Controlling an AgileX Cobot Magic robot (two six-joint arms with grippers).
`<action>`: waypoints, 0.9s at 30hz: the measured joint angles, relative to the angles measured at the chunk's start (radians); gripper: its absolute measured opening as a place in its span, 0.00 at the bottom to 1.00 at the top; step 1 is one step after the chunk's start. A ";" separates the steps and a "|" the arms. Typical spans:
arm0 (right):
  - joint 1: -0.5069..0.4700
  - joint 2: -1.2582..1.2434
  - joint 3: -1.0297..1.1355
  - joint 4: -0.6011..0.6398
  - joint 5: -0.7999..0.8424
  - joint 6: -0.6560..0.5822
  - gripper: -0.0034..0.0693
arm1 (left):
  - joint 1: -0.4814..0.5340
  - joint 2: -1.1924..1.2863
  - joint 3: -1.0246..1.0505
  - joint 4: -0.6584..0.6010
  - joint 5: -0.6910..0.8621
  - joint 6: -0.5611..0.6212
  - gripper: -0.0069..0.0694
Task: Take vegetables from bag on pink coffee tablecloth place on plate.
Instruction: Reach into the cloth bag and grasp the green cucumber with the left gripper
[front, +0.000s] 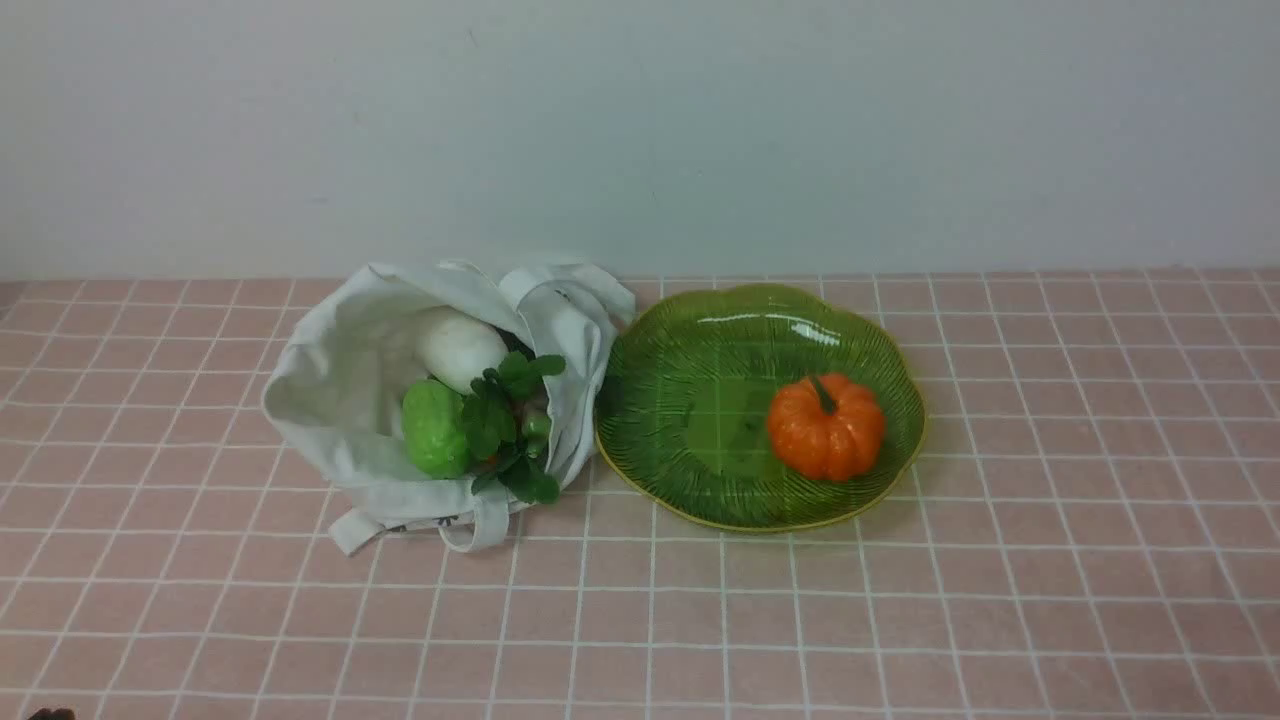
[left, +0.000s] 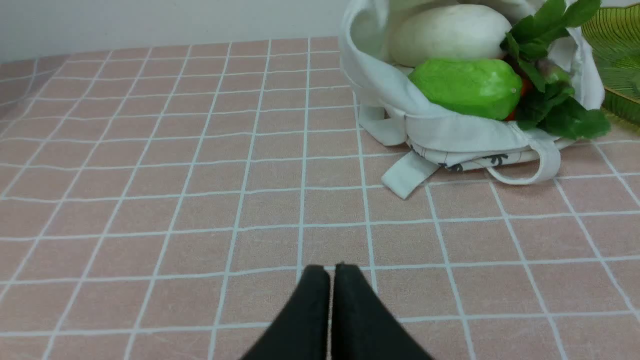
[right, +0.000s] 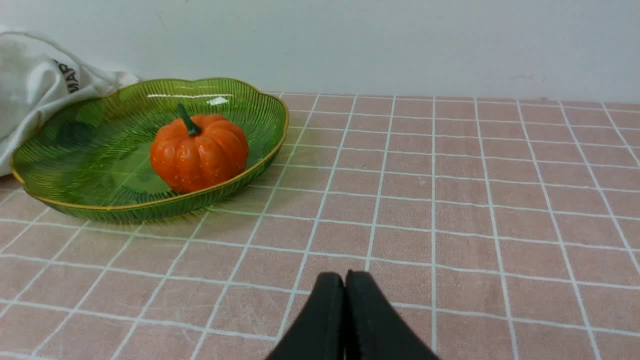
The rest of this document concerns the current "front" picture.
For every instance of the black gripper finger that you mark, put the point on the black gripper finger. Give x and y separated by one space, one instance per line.
53 713

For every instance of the green toy cucumber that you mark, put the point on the green toy cucumber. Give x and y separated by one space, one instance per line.
433 432

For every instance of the white cloth tote bag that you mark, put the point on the white cloth tote bag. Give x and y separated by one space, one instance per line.
336 393

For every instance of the white toy radish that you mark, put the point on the white toy radish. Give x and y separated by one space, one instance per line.
460 345

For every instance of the green leaf-shaped glass plate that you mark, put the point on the green leaf-shaped glass plate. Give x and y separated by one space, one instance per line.
681 414

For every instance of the orange toy pumpkin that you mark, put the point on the orange toy pumpkin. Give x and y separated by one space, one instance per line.
826 428

